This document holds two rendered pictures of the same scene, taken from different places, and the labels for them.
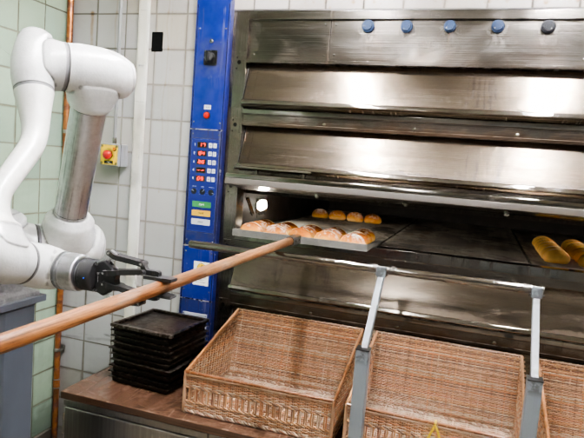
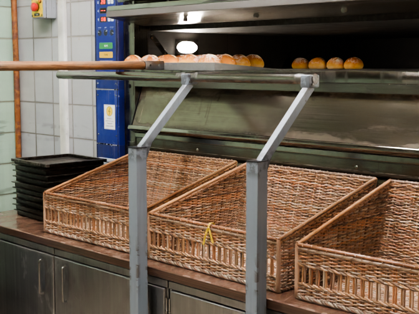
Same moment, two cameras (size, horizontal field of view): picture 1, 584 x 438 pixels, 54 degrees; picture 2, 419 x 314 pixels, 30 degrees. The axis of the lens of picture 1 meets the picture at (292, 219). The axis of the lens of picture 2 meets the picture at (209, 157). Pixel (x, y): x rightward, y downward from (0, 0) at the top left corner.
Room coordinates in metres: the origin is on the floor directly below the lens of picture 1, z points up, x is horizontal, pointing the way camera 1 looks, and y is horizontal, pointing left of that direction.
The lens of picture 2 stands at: (-0.32, -1.50, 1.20)
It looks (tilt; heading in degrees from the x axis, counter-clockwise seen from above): 7 degrees down; 27
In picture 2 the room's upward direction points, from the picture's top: straight up
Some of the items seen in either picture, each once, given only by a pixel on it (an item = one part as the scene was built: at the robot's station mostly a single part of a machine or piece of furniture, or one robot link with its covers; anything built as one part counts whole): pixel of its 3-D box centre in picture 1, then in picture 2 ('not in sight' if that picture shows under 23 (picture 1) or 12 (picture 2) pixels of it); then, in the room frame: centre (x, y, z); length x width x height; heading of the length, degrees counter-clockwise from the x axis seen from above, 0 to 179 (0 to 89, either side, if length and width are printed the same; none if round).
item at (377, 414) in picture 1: (437, 398); (260, 218); (1.92, -0.55, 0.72); 0.56 x 0.49 x 0.28; 71
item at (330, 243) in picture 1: (309, 235); (196, 66); (2.39, -0.08, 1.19); 0.55 x 0.36 x 0.03; 72
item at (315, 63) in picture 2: (337, 215); (317, 63); (3.31, -0.26, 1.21); 0.10 x 0.07 x 0.05; 76
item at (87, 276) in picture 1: (101, 276); not in sight; (1.31, 0.43, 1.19); 0.09 x 0.07 x 0.08; 72
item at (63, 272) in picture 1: (74, 271); not in sight; (1.33, 0.50, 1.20); 0.09 x 0.06 x 0.09; 162
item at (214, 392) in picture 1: (278, 367); (139, 196); (2.11, 0.01, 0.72); 0.56 x 0.49 x 0.28; 73
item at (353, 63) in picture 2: (373, 218); (353, 63); (3.24, -0.46, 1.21); 0.10 x 0.07 x 0.06; 73
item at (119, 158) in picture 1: (113, 155); (43, 7); (2.60, 0.82, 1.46); 0.10 x 0.07 x 0.10; 72
